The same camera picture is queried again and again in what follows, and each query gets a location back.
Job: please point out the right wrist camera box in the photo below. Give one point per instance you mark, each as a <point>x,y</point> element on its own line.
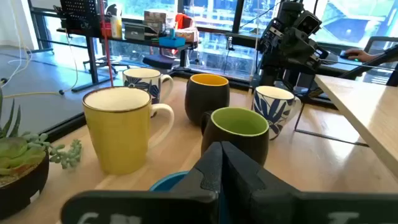
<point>308,21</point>

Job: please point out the grey metal box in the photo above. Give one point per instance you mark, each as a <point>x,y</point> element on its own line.
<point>134,32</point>

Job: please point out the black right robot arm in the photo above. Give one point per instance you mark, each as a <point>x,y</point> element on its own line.
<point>286,12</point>

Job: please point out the black mug green inside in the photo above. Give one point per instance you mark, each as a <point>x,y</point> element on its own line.
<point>236,140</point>

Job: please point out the white mug blue floral print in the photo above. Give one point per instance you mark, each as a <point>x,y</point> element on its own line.
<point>273,112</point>
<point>146,82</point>

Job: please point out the black round stool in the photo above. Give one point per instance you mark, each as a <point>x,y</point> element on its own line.
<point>158,62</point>

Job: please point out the white and yellow bottle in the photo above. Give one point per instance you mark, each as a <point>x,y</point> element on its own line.
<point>116,26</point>

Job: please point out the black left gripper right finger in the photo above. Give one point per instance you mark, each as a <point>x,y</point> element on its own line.
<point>280,208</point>

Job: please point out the blue plastic tray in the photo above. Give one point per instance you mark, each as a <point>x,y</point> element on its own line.
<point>171,41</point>

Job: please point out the cardboard box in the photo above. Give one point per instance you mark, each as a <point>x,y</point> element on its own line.
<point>155,18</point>

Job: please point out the red pole stand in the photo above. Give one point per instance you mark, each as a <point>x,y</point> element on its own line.
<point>107,49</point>

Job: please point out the black mug blue inside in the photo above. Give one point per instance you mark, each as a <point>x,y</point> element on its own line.
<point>168,183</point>

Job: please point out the office chair wheel base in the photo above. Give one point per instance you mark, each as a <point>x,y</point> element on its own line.
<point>105,63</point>

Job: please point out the black frame strut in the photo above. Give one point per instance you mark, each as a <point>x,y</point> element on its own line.
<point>357,70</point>

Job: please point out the black computer mouse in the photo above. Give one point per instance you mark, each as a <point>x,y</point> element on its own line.
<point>344,55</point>

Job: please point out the orange red bag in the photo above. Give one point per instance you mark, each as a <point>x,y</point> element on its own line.
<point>183,21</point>

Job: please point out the black mug yellow inside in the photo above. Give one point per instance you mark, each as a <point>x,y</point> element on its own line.
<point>205,102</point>

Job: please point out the person's hand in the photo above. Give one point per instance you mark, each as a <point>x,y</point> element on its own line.
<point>360,55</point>

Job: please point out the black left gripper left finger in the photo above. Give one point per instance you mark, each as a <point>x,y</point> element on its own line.
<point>186,205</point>

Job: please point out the black pegboard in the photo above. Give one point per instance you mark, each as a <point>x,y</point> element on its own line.
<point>77,12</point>

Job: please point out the black metal desk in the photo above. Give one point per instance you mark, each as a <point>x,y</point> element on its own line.
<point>91,62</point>

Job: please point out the succulent plant in black pot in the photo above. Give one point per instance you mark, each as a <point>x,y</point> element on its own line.
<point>18,186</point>

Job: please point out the wooden shelf with black legs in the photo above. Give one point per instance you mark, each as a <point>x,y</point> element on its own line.
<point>367,112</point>

